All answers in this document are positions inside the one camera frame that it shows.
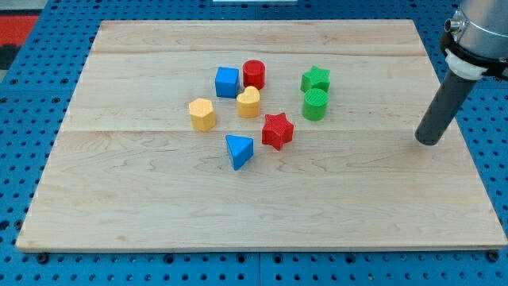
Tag red cylinder block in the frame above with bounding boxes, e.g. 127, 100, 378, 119
242, 60, 266, 90

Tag yellow hexagon block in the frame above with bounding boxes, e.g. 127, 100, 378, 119
189, 98, 216, 131

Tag blue cube block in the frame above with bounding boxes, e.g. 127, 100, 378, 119
214, 67, 239, 99

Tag grey cylindrical pointer rod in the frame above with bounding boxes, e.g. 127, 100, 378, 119
414, 70, 477, 145

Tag blue triangle block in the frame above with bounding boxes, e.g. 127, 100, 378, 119
225, 134, 254, 171

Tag yellow heart block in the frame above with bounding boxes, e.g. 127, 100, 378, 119
237, 86, 260, 118

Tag green cylinder block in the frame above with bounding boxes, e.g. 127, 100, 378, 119
302, 88, 329, 121

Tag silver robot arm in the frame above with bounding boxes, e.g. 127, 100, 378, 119
440, 0, 507, 81

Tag red and black mat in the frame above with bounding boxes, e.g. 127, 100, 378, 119
1, 10, 41, 70

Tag green star block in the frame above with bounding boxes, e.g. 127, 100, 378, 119
300, 66, 330, 92

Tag wooden board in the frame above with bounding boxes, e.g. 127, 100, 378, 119
16, 20, 507, 253

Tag red star block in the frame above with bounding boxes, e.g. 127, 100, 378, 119
262, 113, 294, 151

